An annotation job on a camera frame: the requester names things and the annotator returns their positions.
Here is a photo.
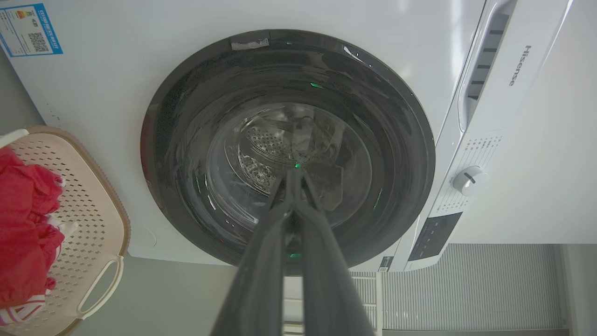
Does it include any white Hisense washing machine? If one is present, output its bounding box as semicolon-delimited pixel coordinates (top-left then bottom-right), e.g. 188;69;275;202
0;0;573;273

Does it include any white round control knob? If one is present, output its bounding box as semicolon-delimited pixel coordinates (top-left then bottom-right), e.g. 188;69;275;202
453;166;488;196

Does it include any white detergent drawer handle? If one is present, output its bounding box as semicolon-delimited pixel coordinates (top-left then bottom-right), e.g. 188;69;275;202
458;0;518;133

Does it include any blue energy label sticker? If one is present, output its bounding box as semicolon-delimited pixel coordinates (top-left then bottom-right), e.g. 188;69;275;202
0;3;63;57

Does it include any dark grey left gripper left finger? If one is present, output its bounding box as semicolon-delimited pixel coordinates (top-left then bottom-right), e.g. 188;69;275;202
211;169;296;336

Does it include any red garment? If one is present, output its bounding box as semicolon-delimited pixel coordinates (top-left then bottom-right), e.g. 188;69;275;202
0;147;65;309

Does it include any beige perforated laundry basket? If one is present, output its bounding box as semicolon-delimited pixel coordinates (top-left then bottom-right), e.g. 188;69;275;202
0;126;131;336

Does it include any black washer display panel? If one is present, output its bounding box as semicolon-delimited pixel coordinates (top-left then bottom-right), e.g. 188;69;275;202
408;212;463;262

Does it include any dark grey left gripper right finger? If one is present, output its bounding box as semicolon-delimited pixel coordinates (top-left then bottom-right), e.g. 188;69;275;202
293;169;375;336

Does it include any dark round washing machine door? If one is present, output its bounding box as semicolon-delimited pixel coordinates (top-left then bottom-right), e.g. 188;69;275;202
140;29;436;276

